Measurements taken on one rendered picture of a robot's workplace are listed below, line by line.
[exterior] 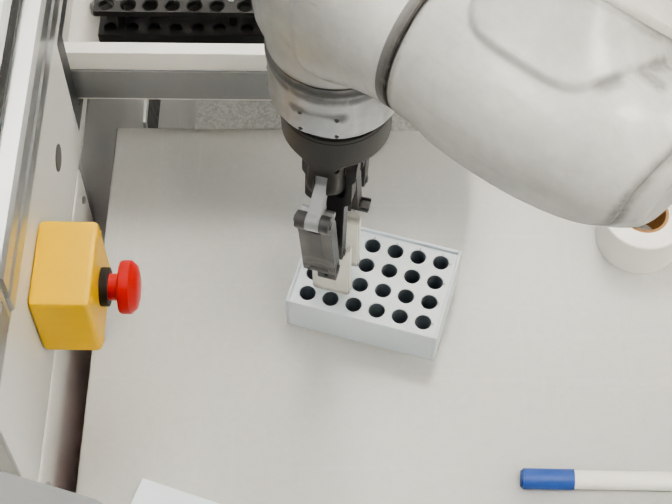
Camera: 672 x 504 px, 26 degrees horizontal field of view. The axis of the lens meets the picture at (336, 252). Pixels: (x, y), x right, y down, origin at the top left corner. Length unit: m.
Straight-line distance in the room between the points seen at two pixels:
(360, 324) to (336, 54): 0.37
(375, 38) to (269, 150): 0.49
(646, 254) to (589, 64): 0.47
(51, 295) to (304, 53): 0.30
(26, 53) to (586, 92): 0.46
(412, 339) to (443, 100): 0.40
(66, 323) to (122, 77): 0.24
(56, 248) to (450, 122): 0.38
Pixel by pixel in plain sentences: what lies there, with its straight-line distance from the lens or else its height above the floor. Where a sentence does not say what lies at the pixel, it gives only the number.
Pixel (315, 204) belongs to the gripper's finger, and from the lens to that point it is 0.99.
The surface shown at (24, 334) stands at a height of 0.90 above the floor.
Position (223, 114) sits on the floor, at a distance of 2.26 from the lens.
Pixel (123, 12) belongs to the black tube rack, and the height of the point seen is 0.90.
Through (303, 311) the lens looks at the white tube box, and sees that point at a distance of 1.16.
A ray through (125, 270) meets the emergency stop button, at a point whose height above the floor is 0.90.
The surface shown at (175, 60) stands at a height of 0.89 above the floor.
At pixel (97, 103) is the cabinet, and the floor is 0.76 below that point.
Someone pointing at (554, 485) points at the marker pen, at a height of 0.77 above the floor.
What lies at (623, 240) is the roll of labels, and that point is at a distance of 1.20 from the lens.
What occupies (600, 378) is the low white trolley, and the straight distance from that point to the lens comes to 1.18.
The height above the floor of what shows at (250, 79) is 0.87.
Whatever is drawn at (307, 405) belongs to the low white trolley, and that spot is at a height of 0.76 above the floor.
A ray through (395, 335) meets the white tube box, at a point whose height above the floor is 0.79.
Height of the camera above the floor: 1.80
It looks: 59 degrees down
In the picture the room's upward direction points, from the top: straight up
